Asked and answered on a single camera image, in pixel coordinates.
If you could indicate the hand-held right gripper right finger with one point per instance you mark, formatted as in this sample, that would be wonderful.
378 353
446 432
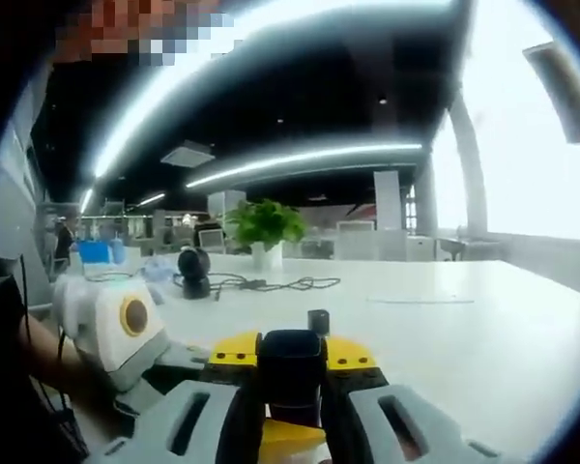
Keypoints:
391 425

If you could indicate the metal sink with faucet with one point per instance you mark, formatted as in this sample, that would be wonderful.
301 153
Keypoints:
469 249

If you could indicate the ceiling air vent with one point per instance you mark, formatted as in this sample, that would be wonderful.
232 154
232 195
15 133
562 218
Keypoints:
187 153

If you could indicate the white table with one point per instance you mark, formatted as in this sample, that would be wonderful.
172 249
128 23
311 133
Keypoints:
464 362

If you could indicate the green plant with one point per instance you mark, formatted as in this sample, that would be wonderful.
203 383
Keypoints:
266 222

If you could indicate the short black cosmetic bottle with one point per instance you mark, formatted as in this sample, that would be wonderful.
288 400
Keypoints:
319 320

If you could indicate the white worn device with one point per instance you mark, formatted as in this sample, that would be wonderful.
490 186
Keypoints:
9 203

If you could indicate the blue box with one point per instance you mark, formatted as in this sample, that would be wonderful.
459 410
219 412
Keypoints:
94 251

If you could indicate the white plant pot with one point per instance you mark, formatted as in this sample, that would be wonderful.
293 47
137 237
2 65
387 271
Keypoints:
267 256

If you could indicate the overhead ceiling light strip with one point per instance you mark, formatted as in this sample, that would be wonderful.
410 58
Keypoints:
212 67

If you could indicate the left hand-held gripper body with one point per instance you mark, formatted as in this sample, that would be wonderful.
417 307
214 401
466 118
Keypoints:
106 333

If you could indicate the black bottle cap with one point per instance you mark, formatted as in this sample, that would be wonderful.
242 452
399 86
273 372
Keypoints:
292 367

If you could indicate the long ceiling light strip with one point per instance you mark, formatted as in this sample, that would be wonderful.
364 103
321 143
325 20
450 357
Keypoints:
304 162

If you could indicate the person in black shirt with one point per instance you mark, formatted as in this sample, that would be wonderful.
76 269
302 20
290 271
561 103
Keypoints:
5 338

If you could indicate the black round desk device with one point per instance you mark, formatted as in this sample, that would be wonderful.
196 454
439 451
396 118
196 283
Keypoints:
194 270

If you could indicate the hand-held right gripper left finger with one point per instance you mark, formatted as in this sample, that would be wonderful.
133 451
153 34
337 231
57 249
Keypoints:
183 425

